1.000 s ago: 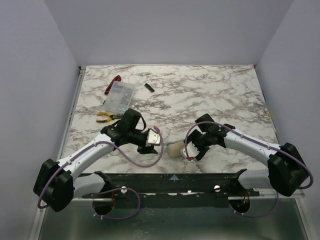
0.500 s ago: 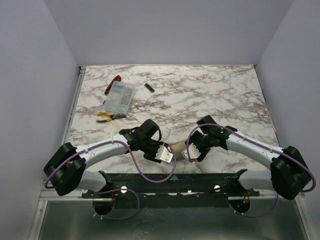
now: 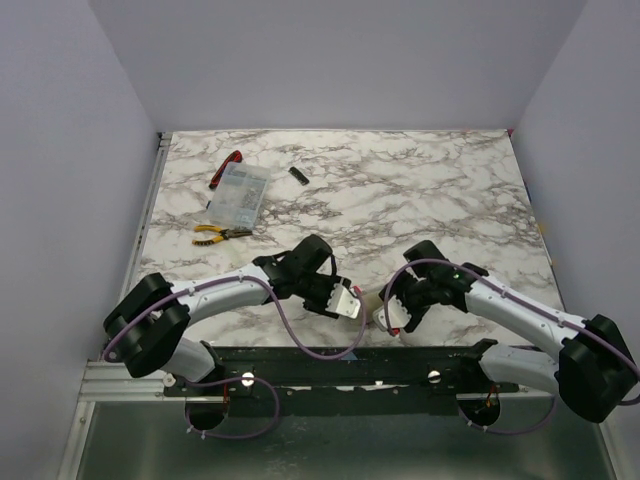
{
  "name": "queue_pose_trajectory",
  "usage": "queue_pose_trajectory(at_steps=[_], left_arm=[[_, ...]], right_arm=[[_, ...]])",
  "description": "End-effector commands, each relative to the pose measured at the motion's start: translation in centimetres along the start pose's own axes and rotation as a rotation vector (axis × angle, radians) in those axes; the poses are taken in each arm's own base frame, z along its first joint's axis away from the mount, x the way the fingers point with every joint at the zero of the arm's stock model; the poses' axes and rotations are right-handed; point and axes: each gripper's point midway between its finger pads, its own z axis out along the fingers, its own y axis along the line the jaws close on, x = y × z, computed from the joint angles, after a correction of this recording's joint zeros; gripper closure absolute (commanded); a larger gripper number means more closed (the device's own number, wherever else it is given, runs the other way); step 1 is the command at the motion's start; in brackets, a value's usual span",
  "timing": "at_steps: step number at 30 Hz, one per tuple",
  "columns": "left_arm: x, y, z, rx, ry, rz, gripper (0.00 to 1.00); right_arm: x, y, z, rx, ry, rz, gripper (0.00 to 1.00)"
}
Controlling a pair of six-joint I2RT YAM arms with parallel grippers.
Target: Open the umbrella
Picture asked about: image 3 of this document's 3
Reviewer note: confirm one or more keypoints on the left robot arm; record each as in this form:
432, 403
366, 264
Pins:
146, 330

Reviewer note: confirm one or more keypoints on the yellow black pliers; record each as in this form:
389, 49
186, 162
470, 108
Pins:
220, 234

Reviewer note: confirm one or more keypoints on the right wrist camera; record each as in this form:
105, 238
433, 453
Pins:
392, 317

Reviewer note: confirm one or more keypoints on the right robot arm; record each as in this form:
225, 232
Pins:
585, 362

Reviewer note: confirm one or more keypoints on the beige umbrella case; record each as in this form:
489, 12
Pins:
372, 305

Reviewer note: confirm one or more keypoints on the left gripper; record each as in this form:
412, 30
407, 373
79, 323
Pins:
326, 293

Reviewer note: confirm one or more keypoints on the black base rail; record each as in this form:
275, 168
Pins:
370, 381

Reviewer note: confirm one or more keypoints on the clear plastic screw box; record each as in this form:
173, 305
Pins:
237, 200

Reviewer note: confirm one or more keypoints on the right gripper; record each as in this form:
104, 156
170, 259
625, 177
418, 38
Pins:
407, 300

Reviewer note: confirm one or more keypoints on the black chip component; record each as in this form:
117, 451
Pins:
298, 175

